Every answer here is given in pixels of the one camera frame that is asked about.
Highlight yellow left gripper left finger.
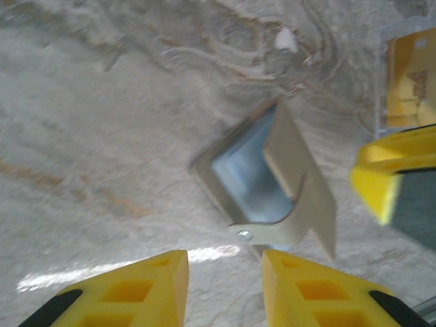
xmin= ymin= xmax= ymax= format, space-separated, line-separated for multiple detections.
xmin=18 ymin=249 xmax=190 ymax=327

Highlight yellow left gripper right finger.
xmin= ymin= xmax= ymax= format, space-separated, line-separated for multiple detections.
xmin=261 ymin=248 xmax=431 ymax=327

